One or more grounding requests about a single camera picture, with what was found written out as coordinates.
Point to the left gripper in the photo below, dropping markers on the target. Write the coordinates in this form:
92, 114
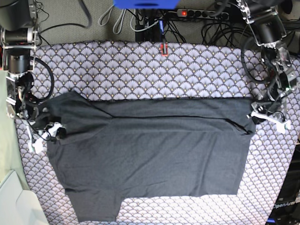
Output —
266, 108

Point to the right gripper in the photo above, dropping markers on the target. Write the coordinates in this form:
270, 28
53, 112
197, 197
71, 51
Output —
38, 120

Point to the dark grey T-shirt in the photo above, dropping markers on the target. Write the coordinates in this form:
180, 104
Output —
147, 148

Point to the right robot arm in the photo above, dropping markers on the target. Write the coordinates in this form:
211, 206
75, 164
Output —
18, 37

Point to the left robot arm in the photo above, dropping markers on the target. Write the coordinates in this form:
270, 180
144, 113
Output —
262, 17

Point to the fan patterned tablecloth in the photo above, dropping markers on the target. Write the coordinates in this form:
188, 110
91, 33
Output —
127, 70

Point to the white plastic bin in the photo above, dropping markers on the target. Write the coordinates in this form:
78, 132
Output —
17, 205

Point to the black OpenArm box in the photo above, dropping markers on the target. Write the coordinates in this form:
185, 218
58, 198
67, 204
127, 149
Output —
286, 210

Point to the red black table clamp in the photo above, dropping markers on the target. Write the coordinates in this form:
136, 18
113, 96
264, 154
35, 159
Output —
164, 49

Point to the black power strip red switch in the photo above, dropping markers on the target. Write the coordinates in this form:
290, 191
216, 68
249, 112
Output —
200, 14

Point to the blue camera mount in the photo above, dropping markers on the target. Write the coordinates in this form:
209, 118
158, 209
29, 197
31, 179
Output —
146, 4

